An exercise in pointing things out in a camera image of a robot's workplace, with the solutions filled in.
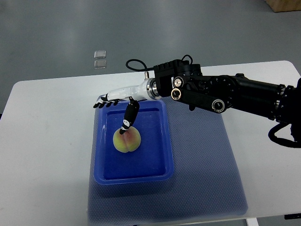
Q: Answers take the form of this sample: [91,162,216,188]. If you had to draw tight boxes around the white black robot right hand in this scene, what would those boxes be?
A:
[93,78,158,135]

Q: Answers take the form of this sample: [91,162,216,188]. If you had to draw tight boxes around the green red peach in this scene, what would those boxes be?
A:
[113,127,141,153]

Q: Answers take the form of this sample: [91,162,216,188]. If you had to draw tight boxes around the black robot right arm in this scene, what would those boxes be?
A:
[141,55,301,148]

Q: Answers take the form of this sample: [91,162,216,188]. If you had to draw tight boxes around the upper clear floor tile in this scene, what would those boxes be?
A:
[94,50,106,59]

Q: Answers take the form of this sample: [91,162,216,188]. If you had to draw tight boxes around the blue plastic tray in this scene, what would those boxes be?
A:
[91,100,174,185]

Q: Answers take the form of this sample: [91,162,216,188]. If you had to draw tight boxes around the grey blue textured mat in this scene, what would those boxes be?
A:
[87,97,248,226]

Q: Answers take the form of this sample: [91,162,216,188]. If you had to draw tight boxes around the brown cardboard box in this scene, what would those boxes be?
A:
[265,0,301,13]

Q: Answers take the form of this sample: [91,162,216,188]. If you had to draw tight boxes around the white table leg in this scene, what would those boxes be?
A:
[246,218,259,226]

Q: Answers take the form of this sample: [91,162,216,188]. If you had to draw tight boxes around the black bracket at table edge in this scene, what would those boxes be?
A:
[284,213,301,220]

